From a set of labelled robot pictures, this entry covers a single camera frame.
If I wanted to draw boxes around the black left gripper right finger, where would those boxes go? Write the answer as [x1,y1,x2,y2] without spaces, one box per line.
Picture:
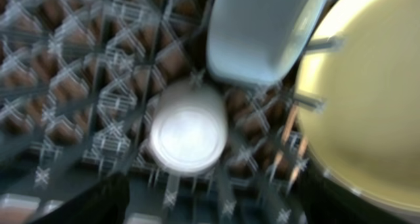
[298,166,407,224]

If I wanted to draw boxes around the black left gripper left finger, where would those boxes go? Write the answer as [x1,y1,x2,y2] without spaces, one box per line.
[32,173,130,224]

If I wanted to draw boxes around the wooden chopstick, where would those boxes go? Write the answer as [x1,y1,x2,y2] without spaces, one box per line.
[287,137,308,194]
[269,103,297,181]

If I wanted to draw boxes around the yellow round plate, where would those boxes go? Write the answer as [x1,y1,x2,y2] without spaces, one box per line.
[296,0,419,213]

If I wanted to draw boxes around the white paper cup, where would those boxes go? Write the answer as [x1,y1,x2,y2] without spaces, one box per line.
[148,79,228,177]

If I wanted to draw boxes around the light blue bowl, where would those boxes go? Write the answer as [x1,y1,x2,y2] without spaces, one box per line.
[206,0,327,86]

